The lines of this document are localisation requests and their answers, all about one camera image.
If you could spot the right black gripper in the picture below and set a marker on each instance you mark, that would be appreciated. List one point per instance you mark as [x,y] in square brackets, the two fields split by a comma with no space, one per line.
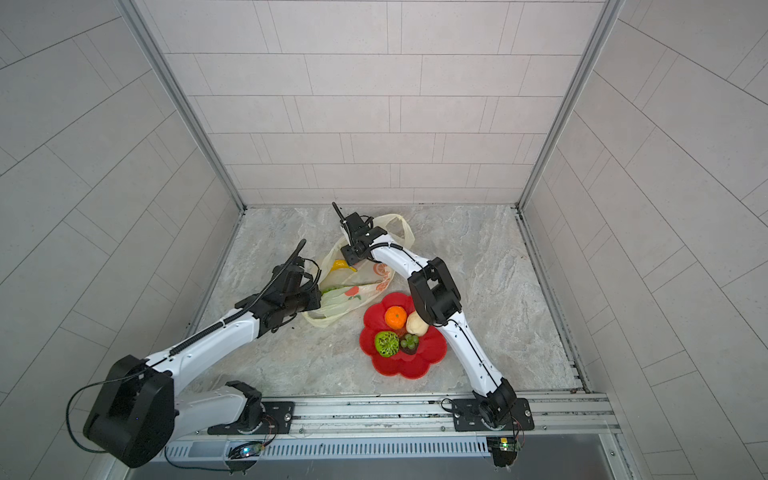
[351,253]

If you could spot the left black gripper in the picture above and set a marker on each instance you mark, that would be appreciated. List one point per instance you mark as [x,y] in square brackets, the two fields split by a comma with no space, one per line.
[316,296]

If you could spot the translucent yellowish plastic bag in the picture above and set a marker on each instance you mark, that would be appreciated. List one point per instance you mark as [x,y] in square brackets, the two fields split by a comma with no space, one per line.
[344,291]

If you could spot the orange toy fruit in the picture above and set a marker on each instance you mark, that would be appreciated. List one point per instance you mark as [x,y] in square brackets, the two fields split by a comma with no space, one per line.
[396,317]

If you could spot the green toy apple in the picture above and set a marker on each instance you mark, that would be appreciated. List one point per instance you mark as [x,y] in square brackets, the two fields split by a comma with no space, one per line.
[387,343]

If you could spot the green purple toy grapes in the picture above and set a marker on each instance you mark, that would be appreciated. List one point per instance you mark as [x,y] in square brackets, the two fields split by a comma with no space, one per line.
[409,343]

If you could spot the red flower-shaped plate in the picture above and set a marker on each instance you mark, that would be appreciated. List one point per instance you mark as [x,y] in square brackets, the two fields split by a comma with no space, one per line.
[432,348]

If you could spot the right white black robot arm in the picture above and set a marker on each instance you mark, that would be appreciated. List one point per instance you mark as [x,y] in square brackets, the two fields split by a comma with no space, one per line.
[437,300]

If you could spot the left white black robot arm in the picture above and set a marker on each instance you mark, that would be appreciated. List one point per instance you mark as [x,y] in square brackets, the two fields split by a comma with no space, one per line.
[140,407]

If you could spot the yellow toy banana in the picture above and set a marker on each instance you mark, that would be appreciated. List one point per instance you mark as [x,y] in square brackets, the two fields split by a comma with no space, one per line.
[341,264]

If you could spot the pale beige toy fruit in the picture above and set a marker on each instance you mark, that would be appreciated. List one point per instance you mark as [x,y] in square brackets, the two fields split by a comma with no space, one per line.
[415,325]

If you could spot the left small circuit board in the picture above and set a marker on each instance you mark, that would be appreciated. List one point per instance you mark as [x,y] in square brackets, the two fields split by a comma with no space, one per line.
[246,451]

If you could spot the small circuit board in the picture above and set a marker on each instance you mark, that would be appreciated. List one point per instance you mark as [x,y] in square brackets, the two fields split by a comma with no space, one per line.
[504,450]
[246,451]

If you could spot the right small circuit board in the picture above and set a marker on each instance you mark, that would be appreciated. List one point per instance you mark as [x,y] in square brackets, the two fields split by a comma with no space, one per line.
[504,450]

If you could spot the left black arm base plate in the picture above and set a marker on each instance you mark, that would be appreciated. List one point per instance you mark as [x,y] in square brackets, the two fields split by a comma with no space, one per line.
[276,418]

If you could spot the aluminium mounting rail frame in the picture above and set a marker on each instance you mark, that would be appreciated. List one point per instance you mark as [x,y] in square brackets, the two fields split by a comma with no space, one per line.
[393,426]

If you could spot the left aluminium corner post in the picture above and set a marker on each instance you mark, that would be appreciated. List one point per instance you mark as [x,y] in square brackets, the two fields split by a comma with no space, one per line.
[139,28]

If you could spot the aluminium corner post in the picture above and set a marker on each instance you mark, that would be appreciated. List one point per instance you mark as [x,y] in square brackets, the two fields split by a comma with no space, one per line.
[606,20]
[139,28]

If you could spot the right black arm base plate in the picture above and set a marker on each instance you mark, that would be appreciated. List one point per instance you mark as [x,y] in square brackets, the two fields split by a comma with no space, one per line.
[467,417]

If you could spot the right aluminium corner post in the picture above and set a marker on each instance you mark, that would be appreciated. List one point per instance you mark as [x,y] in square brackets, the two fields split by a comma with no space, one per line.
[606,20]

